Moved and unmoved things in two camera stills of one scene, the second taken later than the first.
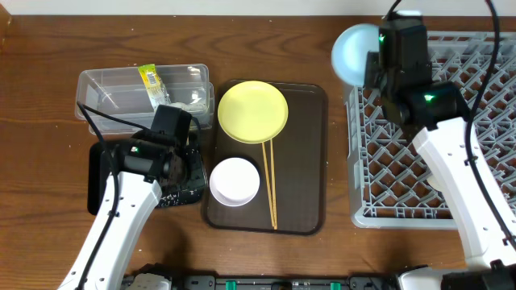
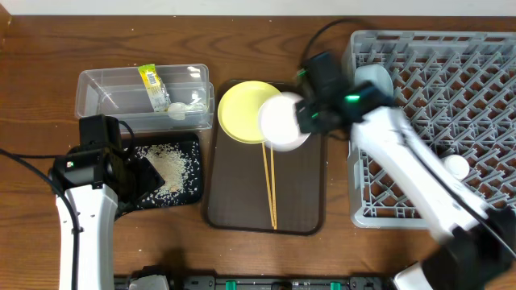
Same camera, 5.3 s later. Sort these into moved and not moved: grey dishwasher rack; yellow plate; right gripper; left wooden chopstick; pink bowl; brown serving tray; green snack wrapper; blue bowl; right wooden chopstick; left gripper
Moved: right gripper; left gripper; blue bowl; pink bowl
Not moved: green snack wrapper; brown serving tray; right wooden chopstick; grey dishwasher rack; left wooden chopstick; yellow plate
